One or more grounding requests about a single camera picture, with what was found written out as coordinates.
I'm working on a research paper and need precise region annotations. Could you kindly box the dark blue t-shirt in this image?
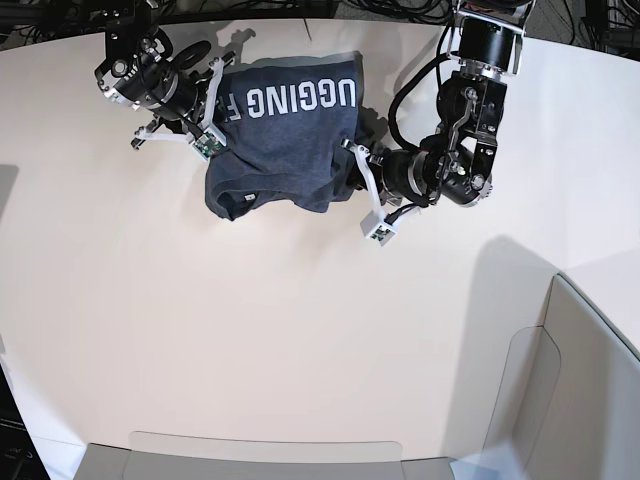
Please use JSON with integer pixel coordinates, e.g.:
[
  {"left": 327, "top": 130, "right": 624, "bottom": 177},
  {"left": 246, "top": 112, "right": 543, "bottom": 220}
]
[{"left": 204, "top": 51, "right": 387, "bottom": 221}]

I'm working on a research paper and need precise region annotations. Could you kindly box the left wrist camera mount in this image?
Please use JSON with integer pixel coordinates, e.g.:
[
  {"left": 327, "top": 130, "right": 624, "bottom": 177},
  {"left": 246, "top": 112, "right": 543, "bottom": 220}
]
[{"left": 341, "top": 138, "right": 422, "bottom": 247}]

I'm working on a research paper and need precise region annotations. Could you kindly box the grey chair bottom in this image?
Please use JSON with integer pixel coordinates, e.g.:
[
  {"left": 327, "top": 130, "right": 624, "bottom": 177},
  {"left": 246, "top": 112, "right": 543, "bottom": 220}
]
[{"left": 74, "top": 431, "right": 454, "bottom": 479}]

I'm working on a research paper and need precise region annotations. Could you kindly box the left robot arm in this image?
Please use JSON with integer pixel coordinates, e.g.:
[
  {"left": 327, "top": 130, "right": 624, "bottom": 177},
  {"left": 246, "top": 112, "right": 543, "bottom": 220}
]
[{"left": 343, "top": 1, "right": 534, "bottom": 213}]

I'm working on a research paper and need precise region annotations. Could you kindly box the grey chair right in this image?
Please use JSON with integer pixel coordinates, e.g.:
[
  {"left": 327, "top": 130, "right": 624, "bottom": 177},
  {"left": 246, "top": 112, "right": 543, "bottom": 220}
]
[{"left": 478, "top": 274, "right": 640, "bottom": 480}]

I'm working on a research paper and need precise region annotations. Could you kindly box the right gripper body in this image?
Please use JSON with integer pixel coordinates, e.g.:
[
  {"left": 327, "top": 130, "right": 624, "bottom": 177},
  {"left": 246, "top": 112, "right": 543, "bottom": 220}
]
[{"left": 144, "top": 70, "right": 213, "bottom": 130}]

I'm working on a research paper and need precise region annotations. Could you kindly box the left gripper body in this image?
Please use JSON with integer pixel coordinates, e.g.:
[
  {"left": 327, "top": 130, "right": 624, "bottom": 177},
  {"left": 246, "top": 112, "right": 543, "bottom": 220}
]
[{"left": 349, "top": 147, "right": 435, "bottom": 208}]

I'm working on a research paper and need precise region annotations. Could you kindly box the grey chair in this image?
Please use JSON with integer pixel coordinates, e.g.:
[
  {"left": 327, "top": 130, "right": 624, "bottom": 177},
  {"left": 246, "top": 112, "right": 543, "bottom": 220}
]
[
  {"left": 74, "top": 431, "right": 454, "bottom": 479},
  {"left": 478, "top": 274, "right": 640, "bottom": 480}
]

